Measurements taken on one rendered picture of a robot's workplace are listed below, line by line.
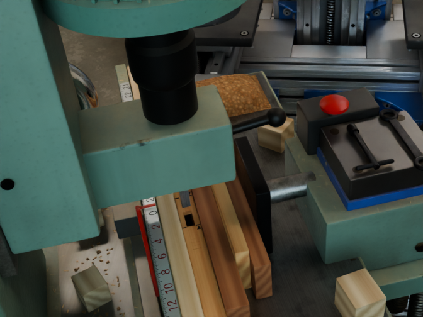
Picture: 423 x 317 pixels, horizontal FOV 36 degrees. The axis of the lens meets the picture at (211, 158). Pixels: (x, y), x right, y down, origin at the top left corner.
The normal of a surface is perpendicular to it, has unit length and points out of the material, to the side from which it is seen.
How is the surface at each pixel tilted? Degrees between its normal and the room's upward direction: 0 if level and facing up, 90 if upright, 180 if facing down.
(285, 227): 0
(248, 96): 30
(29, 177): 90
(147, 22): 90
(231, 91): 18
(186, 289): 0
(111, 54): 0
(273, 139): 90
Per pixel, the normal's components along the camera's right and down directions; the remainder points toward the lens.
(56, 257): -0.09, -0.76
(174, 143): 0.22, 0.62
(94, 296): 0.55, 0.51
